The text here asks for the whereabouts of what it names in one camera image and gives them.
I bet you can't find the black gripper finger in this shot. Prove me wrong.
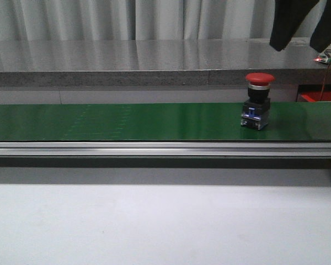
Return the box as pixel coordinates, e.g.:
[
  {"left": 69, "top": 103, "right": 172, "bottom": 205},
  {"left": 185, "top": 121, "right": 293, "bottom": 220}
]
[
  {"left": 269, "top": 0, "right": 318, "bottom": 51},
  {"left": 309, "top": 0, "right": 331, "bottom": 52}
]

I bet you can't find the red mushroom push button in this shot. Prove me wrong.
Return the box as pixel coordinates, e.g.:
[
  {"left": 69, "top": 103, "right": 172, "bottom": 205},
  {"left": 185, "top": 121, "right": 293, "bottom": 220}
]
[{"left": 241, "top": 72, "right": 275, "bottom": 130}]

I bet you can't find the small green circuit board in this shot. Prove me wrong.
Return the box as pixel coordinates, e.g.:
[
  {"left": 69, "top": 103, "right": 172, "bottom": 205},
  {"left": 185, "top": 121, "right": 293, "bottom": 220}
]
[{"left": 313, "top": 49, "right": 331, "bottom": 65}]

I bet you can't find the red plastic bin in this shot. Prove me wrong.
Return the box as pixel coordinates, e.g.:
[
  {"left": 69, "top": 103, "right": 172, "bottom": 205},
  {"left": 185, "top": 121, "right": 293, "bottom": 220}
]
[{"left": 297, "top": 92, "right": 331, "bottom": 102}]

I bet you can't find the green conveyor belt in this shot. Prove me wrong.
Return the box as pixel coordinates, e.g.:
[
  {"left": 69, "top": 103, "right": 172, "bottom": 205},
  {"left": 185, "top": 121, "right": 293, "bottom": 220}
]
[{"left": 0, "top": 102, "right": 331, "bottom": 141}]

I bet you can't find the grey stone counter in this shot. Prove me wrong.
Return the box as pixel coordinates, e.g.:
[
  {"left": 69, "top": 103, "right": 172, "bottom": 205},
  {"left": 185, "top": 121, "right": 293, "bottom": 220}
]
[{"left": 0, "top": 38, "right": 331, "bottom": 88}]

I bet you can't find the grey curtain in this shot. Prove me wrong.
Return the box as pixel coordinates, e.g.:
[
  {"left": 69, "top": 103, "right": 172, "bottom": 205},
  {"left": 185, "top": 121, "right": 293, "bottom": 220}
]
[{"left": 0, "top": 0, "right": 329, "bottom": 42}]

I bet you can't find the thin dark wire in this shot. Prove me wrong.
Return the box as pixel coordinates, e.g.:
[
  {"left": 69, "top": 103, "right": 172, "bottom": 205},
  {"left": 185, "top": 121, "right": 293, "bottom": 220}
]
[{"left": 318, "top": 62, "right": 331, "bottom": 102}]

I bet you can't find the aluminium conveyor frame rail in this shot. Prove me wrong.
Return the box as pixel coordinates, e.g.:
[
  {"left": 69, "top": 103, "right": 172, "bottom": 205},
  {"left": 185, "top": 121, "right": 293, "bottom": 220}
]
[{"left": 0, "top": 141, "right": 331, "bottom": 157}]

